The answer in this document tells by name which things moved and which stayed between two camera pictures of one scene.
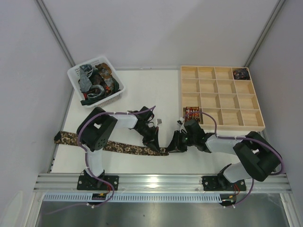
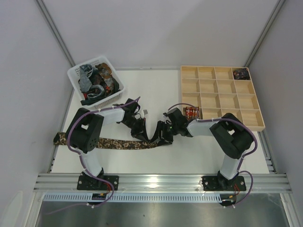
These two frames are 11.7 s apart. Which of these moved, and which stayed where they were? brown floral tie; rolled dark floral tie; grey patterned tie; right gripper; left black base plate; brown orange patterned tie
Moved: right gripper; brown floral tie
Stayed: left black base plate; brown orange patterned tie; rolled dark floral tie; grey patterned tie
